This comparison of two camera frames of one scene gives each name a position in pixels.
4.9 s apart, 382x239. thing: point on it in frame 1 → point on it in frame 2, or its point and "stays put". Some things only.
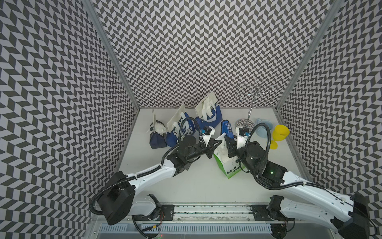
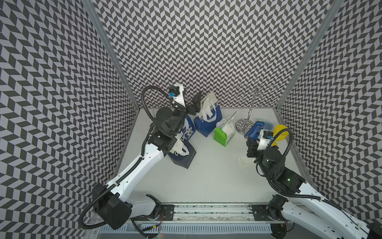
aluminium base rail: x=208 y=212 stays put
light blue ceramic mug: x=261 y=131 stays put
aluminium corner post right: x=299 y=69 stays put
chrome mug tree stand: x=252 y=93 stays put
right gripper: x=232 y=147 → x=251 y=148
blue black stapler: x=226 y=128 → x=253 y=132
